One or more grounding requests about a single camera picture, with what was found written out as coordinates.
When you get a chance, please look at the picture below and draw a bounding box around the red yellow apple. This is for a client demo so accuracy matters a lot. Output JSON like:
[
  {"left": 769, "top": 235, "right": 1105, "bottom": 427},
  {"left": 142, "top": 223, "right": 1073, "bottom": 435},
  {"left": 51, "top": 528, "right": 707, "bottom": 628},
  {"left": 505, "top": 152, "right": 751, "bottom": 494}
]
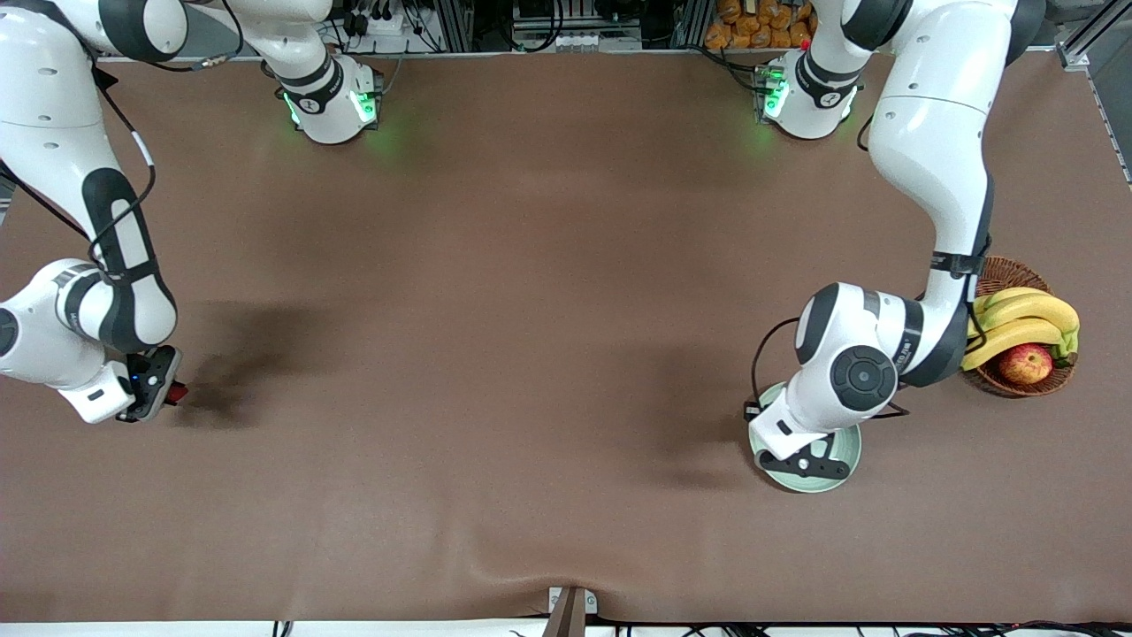
[{"left": 997, "top": 343, "right": 1054, "bottom": 386}]

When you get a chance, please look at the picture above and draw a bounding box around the bag of brown buns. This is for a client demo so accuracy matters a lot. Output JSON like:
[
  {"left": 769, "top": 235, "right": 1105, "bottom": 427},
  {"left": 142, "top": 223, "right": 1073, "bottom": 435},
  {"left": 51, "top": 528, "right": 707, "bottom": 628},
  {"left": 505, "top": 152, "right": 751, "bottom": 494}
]
[{"left": 705, "top": 0, "right": 819, "bottom": 50}]

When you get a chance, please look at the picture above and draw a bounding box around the aluminium frame post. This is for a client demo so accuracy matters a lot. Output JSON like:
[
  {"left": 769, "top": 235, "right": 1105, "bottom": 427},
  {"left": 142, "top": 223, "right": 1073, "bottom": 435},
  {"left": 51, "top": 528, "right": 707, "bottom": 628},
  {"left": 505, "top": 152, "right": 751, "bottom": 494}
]
[
  {"left": 440, "top": 0, "right": 474, "bottom": 52},
  {"left": 677, "top": 0, "right": 713, "bottom": 50}
]

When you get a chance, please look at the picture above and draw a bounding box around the white power strip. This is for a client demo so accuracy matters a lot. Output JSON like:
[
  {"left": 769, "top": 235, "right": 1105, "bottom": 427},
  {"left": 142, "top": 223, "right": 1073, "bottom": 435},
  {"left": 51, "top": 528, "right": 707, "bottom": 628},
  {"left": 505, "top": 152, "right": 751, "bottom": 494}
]
[{"left": 517, "top": 32, "right": 644, "bottom": 52}]

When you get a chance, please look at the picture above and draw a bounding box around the brown wicker basket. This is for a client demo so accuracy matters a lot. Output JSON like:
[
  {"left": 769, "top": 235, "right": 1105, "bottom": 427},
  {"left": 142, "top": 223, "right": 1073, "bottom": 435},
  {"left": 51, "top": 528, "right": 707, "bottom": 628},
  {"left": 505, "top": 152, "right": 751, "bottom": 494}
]
[{"left": 960, "top": 257, "right": 1078, "bottom": 397}]

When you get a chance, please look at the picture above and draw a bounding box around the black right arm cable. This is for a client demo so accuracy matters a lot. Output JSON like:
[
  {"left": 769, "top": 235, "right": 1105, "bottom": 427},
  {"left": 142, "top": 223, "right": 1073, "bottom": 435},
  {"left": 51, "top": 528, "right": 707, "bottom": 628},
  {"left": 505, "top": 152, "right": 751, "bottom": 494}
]
[{"left": 87, "top": 0, "right": 246, "bottom": 266}]

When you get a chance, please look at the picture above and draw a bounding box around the light green round plate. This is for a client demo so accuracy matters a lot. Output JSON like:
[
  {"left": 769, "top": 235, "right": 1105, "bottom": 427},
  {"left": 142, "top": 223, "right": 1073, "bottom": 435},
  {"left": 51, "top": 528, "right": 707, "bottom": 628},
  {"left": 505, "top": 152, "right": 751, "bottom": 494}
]
[{"left": 748, "top": 380, "right": 862, "bottom": 494}]

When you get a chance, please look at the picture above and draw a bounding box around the brown table mat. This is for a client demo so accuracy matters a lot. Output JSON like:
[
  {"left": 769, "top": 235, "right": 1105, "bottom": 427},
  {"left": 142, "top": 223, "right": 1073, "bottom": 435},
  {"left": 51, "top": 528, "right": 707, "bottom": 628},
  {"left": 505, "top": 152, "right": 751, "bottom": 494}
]
[{"left": 0, "top": 50, "right": 1132, "bottom": 625}]

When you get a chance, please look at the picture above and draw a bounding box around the power strip with black plugs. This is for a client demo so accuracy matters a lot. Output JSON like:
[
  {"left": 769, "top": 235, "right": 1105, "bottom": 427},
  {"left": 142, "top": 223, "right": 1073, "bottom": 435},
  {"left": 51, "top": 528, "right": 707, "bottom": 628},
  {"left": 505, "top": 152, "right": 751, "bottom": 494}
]
[{"left": 340, "top": 0, "right": 408, "bottom": 41}]

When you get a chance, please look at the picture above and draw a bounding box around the brown camera pole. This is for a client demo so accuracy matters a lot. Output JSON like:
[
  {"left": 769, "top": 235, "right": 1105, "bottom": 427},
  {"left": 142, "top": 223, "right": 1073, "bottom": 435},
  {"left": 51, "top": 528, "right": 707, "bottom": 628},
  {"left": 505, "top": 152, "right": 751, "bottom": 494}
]
[{"left": 541, "top": 588, "right": 587, "bottom": 637}]

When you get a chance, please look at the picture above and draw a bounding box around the grey metal table bracket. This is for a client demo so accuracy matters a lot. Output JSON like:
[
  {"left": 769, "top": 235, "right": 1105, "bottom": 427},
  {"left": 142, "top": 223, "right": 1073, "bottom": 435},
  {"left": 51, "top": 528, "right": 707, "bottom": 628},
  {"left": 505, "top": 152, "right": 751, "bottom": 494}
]
[{"left": 548, "top": 587, "right": 598, "bottom": 616}]

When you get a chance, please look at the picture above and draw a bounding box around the aluminium frame rail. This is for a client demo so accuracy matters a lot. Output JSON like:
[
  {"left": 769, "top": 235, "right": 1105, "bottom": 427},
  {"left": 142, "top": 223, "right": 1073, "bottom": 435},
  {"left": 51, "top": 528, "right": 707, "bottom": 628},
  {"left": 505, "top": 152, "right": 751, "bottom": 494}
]
[{"left": 1057, "top": 0, "right": 1132, "bottom": 187}]

